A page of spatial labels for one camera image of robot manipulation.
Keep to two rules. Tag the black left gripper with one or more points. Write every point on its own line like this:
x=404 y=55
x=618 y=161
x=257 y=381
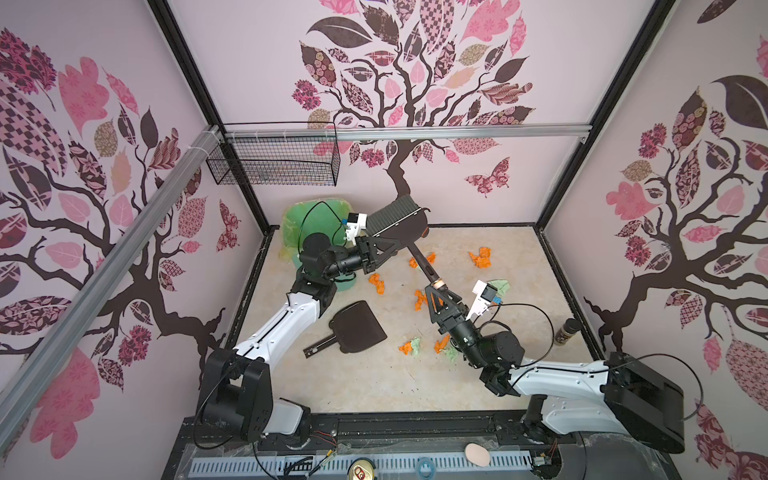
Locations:
x=369 y=258

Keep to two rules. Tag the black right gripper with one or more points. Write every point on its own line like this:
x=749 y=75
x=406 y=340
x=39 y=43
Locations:
x=454 y=317

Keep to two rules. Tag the dark brown hand brush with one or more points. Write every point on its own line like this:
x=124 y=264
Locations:
x=403 y=220

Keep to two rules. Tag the dark brown plastic dustpan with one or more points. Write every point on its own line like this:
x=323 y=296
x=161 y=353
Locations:
x=355 y=329

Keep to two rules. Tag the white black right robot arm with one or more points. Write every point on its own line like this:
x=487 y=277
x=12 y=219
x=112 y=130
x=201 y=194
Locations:
x=618 y=395

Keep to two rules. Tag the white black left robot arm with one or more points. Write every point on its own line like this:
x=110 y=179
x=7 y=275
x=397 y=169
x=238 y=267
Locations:
x=236 y=392

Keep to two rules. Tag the orange paper scrap left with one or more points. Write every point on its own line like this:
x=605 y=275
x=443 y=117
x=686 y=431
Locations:
x=378 y=283

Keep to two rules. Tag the orange paper scrap pile centre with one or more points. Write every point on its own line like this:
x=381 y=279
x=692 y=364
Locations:
x=420 y=300

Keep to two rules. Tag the orange green scrap front right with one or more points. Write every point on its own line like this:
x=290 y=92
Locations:
x=445 y=348

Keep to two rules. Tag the orange green scrap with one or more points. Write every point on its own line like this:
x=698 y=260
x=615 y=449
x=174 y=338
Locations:
x=445 y=348
x=411 y=347

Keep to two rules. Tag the orange green scrap front left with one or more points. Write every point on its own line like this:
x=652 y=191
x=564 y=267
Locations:
x=411 y=347

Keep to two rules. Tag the orange green scrap right edge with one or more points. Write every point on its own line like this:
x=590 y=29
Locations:
x=501 y=286

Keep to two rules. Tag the orange paper scrap far right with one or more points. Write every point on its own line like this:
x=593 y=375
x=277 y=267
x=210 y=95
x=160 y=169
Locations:
x=481 y=259

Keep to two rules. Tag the small dark bottle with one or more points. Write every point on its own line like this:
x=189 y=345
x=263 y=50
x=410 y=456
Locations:
x=567 y=330

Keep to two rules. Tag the beige egg shaped object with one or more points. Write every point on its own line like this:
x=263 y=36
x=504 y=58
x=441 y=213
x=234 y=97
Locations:
x=477 y=455

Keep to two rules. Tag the round metal tin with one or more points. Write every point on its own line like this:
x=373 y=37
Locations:
x=361 y=469

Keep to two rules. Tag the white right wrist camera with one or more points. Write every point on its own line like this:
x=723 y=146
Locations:
x=485 y=294

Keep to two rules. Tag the black wire mesh basket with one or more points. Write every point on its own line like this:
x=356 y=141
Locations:
x=292 y=153

